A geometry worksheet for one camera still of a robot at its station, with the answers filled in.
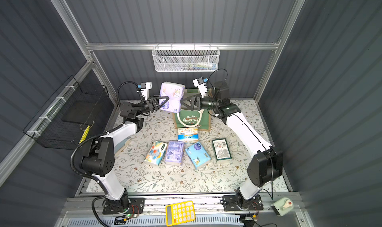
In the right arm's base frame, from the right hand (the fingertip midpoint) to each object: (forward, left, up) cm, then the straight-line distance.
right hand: (186, 100), depth 70 cm
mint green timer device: (-39, -45, -30) cm, 66 cm away
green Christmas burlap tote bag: (+4, -6, -21) cm, 22 cm away
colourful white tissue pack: (-13, +19, -31) cm, 39 cm away
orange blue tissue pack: (-1, 0, -30) cm, 30 cm away
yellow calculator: (-42, +3, -35) cm, 54 cm away
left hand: (-1, +7, +1) cm, 7 cm away
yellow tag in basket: (-14, +47, -8) cm, 50 cm away
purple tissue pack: (-13, +8, -31) cm, 34 cm away
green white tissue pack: (-10, -20, -30) cm, 38 cm away
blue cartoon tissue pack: (-13, -6, -32) cm, 35 cm away
